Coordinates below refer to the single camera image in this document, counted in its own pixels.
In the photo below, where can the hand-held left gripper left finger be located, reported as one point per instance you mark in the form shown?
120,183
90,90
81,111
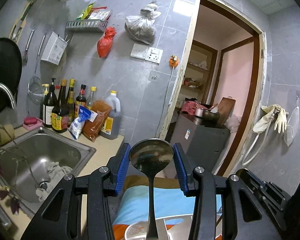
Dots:
122,165

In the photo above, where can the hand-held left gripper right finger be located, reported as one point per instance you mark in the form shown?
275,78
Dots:
181,170

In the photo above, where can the large metal spoon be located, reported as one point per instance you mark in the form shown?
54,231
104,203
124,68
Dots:
151,155

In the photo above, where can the white plastic utensil basket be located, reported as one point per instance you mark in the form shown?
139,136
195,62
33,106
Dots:
137,231

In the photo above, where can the grey small fridge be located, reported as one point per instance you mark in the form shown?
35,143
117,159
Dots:
200,142

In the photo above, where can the blue and orange cloth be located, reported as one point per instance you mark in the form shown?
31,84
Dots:
135,202

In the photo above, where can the red chili powder bag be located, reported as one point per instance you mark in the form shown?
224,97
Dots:
96,120

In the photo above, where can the large cooking oil jug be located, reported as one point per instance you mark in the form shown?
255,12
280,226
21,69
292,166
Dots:
112,110

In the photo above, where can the blue and white salt bag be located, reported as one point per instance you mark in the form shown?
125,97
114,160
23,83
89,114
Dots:
76,127

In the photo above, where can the small metal cup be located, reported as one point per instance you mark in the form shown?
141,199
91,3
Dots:
198,112

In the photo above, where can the dark metal bowl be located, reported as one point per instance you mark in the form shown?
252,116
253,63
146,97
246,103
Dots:
210,116

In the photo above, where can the red cloth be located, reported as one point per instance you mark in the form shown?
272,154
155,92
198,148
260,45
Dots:
188,107

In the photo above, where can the grey dish rag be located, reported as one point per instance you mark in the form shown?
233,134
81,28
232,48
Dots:
55,171

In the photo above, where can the crumpled clear plastic bag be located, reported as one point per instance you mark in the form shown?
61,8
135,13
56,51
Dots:
233,123

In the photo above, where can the clear hanging plastic bag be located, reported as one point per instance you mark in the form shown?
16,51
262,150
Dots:
292,130

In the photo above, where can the stainless steel sink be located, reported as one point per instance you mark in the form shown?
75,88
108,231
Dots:
52,150

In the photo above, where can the clear bottle yellow cap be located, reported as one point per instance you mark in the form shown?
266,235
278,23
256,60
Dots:
90,98

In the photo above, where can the brown wooden cutting board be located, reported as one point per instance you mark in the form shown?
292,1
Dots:
226,110

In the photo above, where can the dark bottle red label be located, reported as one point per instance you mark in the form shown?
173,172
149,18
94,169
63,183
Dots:
80,100

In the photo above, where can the soy sauce bottle orange cap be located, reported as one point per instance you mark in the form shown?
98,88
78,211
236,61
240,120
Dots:
58,120

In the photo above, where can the cream rubber glove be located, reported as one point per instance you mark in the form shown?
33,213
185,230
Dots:
262,122
281,120

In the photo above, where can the tall dark bottle yellow cap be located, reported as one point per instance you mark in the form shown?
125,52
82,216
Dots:
70,97

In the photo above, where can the dark pump bottle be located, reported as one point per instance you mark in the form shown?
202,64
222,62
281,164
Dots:
49,107

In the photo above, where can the pink soap dish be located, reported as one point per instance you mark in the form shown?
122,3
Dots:
31,125

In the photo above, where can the small yellow cap bottle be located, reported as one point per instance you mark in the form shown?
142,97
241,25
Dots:
46,87

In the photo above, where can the wooden shelf unit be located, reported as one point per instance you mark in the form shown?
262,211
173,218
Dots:
214,62

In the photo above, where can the metal mesh strainer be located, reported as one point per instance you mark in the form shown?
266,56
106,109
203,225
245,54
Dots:
35,90

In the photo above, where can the dried flower stem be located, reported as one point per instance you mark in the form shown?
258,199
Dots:
15,205

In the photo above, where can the brown loofah sponge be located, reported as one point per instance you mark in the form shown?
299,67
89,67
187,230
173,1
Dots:
5,132

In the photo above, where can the red plastic bag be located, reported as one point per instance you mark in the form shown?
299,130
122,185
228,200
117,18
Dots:
105,43

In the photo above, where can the white hanging cutlery holder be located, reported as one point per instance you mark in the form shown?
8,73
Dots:
52,48

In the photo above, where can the clear bag of dried goods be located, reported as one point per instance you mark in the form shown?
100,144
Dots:
140,27

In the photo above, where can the metal faucet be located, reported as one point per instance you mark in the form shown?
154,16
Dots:
5,87

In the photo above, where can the hanging metal spatula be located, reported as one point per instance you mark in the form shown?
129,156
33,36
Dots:
27,47

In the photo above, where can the red and white packets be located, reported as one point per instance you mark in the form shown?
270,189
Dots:
101,13

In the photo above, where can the green snack packet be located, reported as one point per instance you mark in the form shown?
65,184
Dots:
83,12

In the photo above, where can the black frying pan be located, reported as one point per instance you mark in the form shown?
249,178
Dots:
2,62

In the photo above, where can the clear adhesive wall hook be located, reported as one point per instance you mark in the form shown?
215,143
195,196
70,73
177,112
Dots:
153,76

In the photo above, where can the orange wall hook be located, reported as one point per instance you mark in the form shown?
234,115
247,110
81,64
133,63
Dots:
173,62

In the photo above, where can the white wall socket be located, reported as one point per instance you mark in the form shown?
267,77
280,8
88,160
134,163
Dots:
153,55

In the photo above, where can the door frame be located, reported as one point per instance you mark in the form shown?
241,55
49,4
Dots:
257,80

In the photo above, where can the grey wall shelf basket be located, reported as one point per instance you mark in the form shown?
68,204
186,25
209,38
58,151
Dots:
85,25

